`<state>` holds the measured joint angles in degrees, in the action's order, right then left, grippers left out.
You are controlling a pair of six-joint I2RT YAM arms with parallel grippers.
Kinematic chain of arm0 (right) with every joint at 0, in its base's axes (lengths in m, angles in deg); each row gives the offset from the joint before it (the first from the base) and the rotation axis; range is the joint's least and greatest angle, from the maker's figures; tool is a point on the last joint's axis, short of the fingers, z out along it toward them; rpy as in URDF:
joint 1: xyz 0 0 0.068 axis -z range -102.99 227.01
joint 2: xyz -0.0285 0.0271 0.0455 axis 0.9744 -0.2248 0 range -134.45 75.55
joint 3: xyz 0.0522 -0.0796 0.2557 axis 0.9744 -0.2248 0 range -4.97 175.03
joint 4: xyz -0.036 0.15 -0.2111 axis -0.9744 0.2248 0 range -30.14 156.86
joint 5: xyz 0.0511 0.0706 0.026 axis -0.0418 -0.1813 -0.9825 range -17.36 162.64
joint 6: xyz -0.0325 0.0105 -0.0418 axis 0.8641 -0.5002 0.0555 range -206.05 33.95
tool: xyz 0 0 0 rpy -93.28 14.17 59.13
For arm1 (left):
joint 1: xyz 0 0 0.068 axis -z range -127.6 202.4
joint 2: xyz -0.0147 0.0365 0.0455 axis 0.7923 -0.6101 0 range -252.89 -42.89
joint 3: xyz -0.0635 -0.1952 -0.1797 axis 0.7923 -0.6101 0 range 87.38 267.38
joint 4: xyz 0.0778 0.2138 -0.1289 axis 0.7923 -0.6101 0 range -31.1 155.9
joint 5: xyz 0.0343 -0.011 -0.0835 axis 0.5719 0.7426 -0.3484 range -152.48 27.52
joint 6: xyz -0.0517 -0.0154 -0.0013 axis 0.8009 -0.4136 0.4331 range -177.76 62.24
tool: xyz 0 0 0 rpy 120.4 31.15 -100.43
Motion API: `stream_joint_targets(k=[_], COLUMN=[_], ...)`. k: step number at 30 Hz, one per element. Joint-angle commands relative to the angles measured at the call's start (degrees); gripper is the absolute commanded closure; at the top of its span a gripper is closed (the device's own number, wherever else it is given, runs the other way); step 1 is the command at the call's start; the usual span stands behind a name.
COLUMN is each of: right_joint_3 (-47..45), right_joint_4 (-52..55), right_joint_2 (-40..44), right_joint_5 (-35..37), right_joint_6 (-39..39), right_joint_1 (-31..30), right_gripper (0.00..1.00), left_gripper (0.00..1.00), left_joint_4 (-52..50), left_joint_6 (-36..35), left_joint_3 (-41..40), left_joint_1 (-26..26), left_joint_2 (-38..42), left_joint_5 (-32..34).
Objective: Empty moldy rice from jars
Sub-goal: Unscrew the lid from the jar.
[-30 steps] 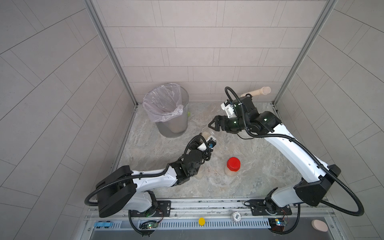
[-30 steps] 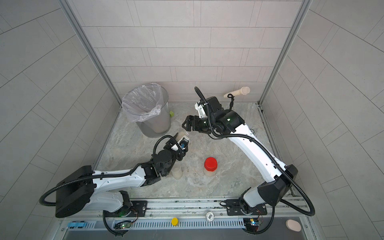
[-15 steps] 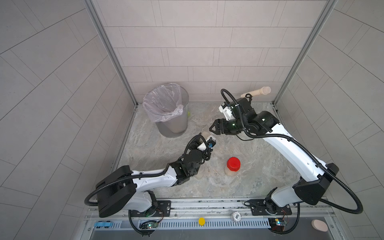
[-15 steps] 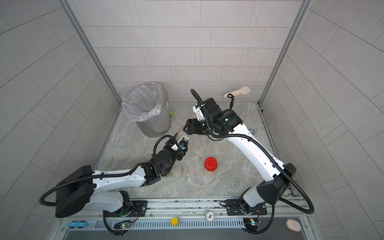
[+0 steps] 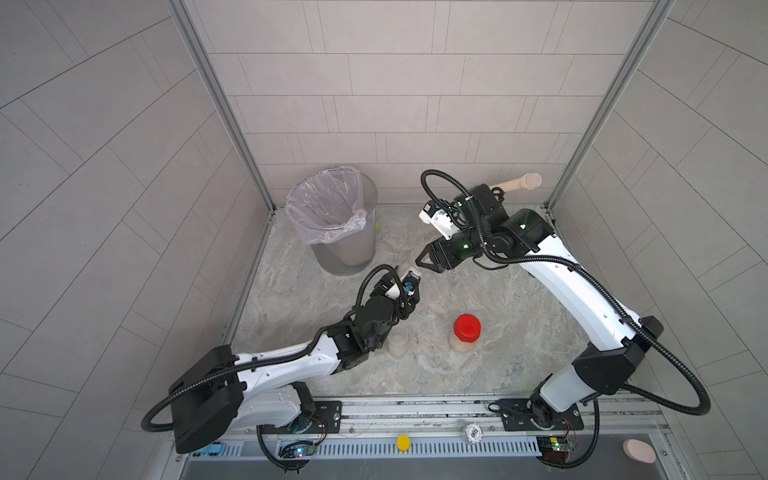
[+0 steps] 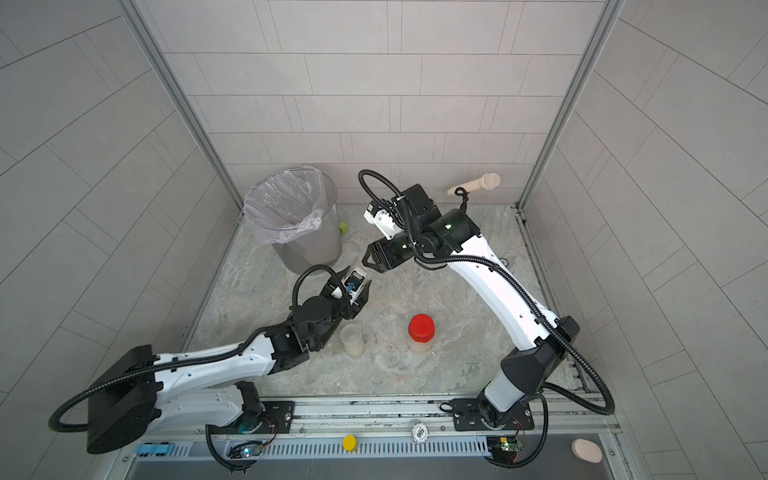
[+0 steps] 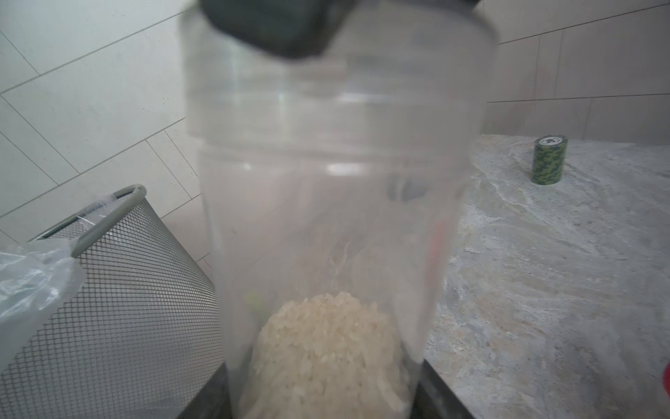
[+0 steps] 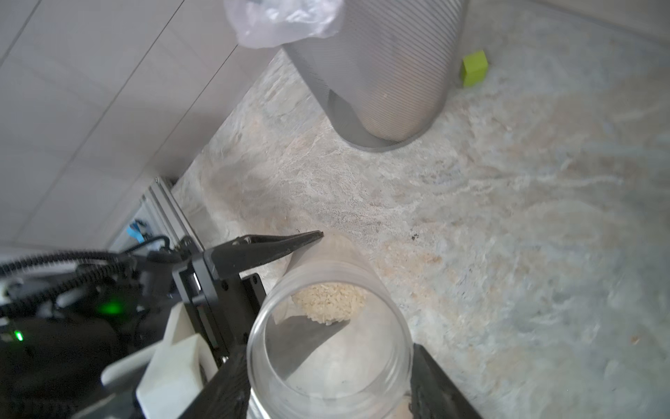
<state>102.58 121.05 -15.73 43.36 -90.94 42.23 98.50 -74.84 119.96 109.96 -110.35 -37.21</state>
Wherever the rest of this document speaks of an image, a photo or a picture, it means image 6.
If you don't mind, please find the yellow round button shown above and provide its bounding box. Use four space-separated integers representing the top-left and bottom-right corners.
342 435 358 452

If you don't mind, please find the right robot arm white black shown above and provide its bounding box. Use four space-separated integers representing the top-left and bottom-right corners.
358 169 615 429

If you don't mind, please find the clear rice jar open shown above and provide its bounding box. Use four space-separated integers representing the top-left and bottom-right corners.
340 324 365 359

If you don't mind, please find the black stand with round base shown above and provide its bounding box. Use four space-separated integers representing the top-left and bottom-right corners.
454 186 469 213

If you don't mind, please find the grey mesh waste bin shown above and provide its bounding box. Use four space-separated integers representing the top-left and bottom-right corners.
268 201 342 274

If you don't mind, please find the aluminium rail frame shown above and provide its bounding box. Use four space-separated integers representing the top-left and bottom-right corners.
117 395 623 466

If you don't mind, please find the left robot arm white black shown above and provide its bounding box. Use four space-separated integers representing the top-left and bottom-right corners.
48 265 370 454

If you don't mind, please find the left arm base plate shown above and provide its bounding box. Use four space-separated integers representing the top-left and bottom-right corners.
210 401 295 435

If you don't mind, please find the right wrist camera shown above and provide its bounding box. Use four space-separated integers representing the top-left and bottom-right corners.
364 202 404 240

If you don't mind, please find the clear plastic bin liner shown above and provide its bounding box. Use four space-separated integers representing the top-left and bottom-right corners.
243 166 337 245

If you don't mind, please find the red lidded rice jar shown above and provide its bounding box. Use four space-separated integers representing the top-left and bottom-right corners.
407 314 435 353

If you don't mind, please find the circuit board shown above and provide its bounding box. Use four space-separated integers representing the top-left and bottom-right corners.
486 436 525 464
228 440 265 460

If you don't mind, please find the right circuit board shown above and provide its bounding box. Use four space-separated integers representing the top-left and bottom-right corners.
486 436 525 464

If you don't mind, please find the left circuit board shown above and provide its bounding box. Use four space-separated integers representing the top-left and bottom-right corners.
228 440 265 460

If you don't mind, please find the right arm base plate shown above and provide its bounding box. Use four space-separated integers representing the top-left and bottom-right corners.
439 398 535 432

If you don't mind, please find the beige handle on stand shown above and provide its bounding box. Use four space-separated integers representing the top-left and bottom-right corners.
447 173 501 195

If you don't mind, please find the blue toy car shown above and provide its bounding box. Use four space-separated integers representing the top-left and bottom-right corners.
135 442 175 458

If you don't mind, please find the pink oval pad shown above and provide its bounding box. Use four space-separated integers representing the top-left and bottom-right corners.
571 438 604 464

